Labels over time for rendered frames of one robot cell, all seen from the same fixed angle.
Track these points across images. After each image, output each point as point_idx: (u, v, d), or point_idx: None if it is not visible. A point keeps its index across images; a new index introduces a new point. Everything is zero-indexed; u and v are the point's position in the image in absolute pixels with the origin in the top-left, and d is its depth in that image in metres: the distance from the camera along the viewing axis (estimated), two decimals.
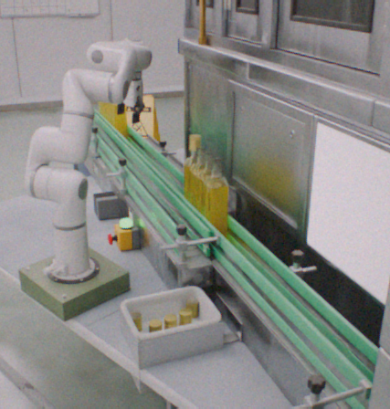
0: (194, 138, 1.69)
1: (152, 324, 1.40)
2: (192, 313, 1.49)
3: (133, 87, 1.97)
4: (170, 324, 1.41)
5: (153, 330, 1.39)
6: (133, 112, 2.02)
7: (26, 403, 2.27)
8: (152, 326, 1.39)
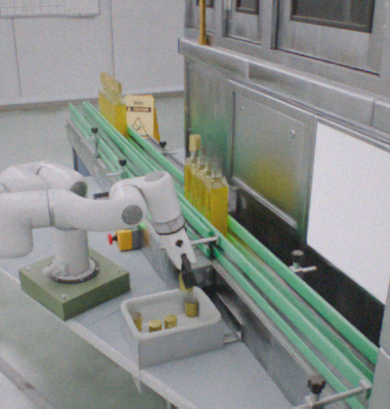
0: (194, 138, 1.69)
1: (152, 324, 1.40)
2: (190, 312, 1.49)
3: (171, 244, 1.30)
4: (170, 324, 1.41)
5: (153, 330, 1.39)
6: (182, 274, 1.37)
7: (26, 403, 2.27)
8: (152, 326, 1.39)
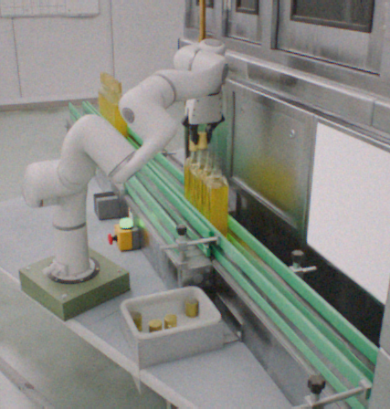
0: None
1: (152, 324, 1.40)
2: (190, 312, 1.49)
3: (222, 98, 1.57)
4: (170, 324, 1.41)
5: (153, 330, 1.39)
6: (211, 129, 1.63)
7: (26, 403, 2.27)
8: (152, 326, 1.39)
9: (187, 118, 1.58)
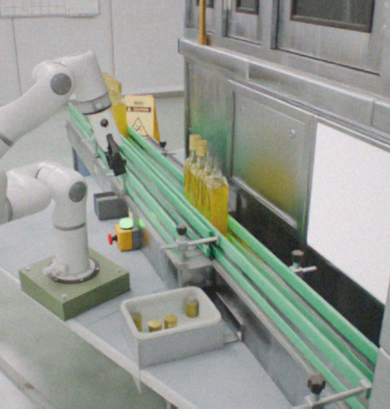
0: (195, 138, 1.69)
1: (152, 324, 1.40)
2: (190, 312, 1.49)
3: (96, 123, 1.30)
4: (170, 324, 1.41)
5: (153, 330, 1.39)
6: (110, 160, 1.36)
7: (26, 403, 2.27)
8: (152, 326, 1.39)
9: None
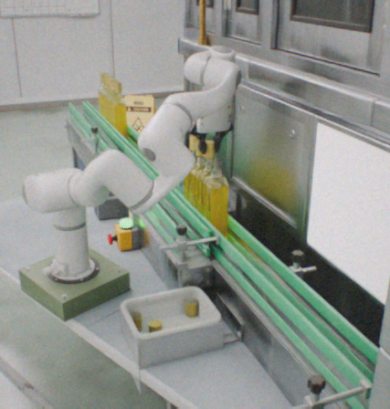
0: (195, 138, 1.69)
1: (152, 324, 1.40)
2: (190, 312, 1.49)
3: (231, 106, 1.53)
4: (215, 145, 1.60)
5: (153, 330, 1.39)
6: (219, 138, 1.58)
7: (26, 403, 2.27)
8: (152, 326, 1.39)
9: (195, 126, 1.54)
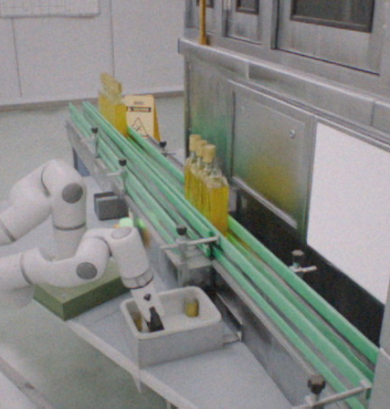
0: (195, 138, 1.69)
1: None
2: (190, 312, 1.49)
3: (139, 298, 1.30)
4: (215, 149, 1.61)
5: None
6: (151, 325, 1.37)
7: (26, 403, 2.27)
8: None
9: None
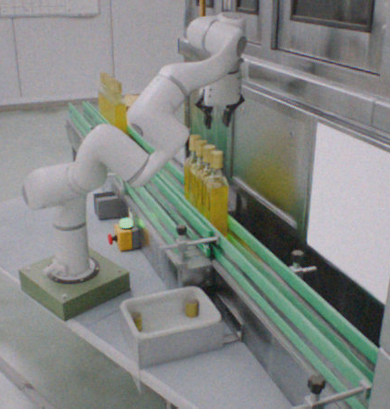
0: (195, 138, 1.69)
1: (218, 152, 1.55)
2: (190, 312, 1.49)
3: (241, 77, 1.44)
4: (215, 149, 1.61)
5: (222, 155, 1.56)
6: (230, 111, 1.50)
7: (26, 403, 2.27)
8: (221, 152, 1.55)
9: (202, 99, 1.45)
